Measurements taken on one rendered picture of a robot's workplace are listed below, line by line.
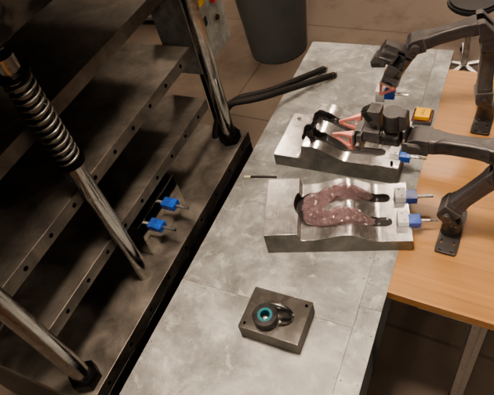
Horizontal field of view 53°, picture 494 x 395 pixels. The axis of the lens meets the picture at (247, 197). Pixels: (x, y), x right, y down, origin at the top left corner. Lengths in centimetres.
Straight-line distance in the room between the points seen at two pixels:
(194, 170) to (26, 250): 93
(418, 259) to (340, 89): 97
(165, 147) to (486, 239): 120
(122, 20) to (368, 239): 108
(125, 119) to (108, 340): 76
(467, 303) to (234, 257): 79
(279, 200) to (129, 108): 62
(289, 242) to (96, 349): 76
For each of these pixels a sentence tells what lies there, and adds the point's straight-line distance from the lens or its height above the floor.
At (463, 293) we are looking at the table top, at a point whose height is 80.
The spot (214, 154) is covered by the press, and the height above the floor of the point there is 79.
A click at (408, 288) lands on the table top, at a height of 80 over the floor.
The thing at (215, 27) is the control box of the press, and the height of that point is 118.
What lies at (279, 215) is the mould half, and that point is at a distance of 177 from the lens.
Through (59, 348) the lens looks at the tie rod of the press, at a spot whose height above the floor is 104.
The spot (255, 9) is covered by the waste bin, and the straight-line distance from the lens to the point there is 380.
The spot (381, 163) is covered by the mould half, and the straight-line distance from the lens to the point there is 192.
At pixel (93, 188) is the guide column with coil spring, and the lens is 155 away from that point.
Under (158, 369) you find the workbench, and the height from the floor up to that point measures 80.
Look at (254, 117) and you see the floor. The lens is 359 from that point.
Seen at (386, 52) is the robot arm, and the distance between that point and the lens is 199.
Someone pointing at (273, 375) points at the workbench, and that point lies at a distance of 160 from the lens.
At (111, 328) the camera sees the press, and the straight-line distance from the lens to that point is 186.
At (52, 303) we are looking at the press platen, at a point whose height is 104.
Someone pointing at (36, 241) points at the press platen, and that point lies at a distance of 151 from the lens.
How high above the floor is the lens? 228
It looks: 48 degrees down
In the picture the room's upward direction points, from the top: 17 degrees counter-clockwise
